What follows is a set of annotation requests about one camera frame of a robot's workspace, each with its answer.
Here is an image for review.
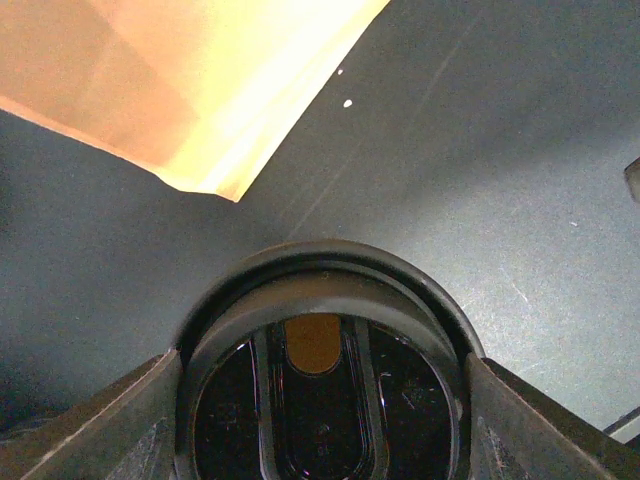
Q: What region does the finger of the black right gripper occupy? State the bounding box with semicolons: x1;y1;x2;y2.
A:
624;158;640;203

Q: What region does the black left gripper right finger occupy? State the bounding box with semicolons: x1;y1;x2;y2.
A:
464;354;639;479

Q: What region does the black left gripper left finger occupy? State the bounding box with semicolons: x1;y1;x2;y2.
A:
1;349;182;479

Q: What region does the orange kraft paper bag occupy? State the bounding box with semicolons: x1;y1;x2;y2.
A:
1;1;384;201

